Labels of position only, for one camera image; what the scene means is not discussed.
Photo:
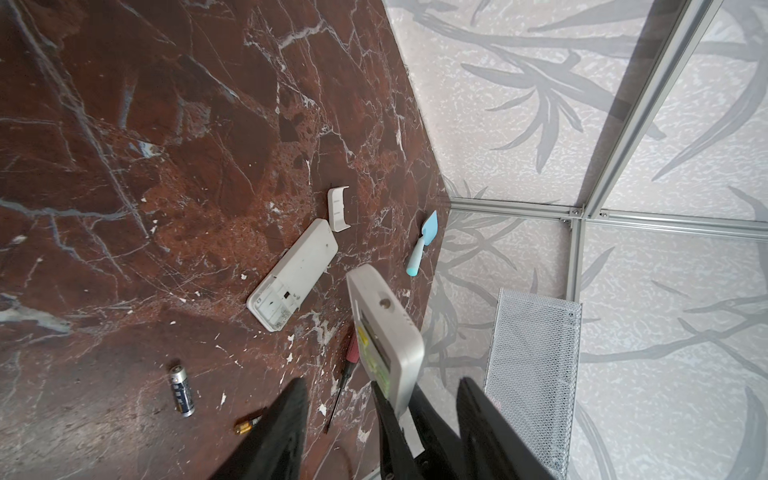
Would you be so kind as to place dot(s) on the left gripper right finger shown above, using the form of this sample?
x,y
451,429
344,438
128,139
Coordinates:
x,y
492,449

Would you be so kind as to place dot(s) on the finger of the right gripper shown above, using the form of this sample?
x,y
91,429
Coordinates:
x,y
443,456
396,459

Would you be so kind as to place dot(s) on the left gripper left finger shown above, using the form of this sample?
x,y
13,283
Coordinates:
x,y
273,449

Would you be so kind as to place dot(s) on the black orange battery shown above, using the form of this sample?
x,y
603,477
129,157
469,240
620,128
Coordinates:
x,y
182,393
245,425

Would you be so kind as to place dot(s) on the white remote control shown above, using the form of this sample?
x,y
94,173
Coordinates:
x,y
391,347
286,286

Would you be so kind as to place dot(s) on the pink handled screwdriver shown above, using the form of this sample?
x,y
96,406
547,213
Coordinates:
x,y
351,359

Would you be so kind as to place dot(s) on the white battery cover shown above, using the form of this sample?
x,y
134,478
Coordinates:
x,y
336,209

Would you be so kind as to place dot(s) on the white wire mesh basket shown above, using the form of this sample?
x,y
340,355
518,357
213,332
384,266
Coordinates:
x,y
532,372

